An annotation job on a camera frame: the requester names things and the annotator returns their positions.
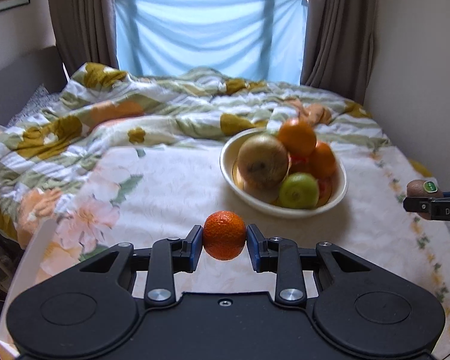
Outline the left brown curtain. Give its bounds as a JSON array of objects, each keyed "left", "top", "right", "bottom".
[{"left": 49, "top": 0, "right": 119, "bottom": 75}]

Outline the small mandarin in bowl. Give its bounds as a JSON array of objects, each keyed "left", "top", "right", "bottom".
[{"left": 316, "top": 178, "right": 332, "bottom": 207}]

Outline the large brown pear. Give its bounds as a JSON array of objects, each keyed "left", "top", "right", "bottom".
[{"left": 236, "top": 133, "right": 289, "bottom": 189}]

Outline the green striped floral duvet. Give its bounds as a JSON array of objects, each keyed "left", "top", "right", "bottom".
[{"left": 0, "top": 63, "right": 391, "bottom": 246}]

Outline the brown kiwi with sticker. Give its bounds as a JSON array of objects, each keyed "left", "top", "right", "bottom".
[{"left": 406, "top": 180, "right": 444, "bottom": 198}]

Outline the cream oval fruit bowl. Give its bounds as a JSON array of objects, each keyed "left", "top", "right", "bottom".
[{"left": 218, "top": 127, "right": 349, "bottom": 220}]

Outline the light blue window cloth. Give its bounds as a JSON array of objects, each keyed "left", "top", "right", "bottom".
[{"left": 115, "top": 0, "right": 307, "bottom": 85}]

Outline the large orange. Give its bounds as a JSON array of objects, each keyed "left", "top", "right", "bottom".
[
  {"left": 309, "top": 141, "right": 337, "bottom": 179},
  {"left": 277, "top": 118, "right": 317, "bottom": 157}
]

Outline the grey headboard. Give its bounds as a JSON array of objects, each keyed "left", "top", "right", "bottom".
[{"left": 0, "top": 46, "right": 67, "bottom": 125}]

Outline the right brown curtain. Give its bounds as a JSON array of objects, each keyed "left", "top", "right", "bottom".
[{"left": 301, "top": 0, "right": 376, "bottom": 104}]

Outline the green apple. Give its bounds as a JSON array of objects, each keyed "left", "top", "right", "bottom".
[{"left": 279, "top": 172, "right": 320, "bottom": 210}]

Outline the small mandarin orange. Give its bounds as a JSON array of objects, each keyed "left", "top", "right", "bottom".
[{"left": 202, "top": 211, "right": 246, "bottom": 261}]

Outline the patterned grey pillow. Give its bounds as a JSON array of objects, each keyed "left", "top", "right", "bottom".
[{"left": 6, "top": 84, "right": 60, "bottom": 128}]

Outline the floral cream tablecloth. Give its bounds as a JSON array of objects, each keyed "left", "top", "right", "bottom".
[{"left": 36, "top": 144, "right": 450, "bottom": 359}]

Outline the brown curtain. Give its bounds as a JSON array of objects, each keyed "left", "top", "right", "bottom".
[
  {"left": 49, "top": 0, "right": 119, "bottom": 75},
  {"left": 301, "top": 0, "right": 376, "bottom": 104}
]

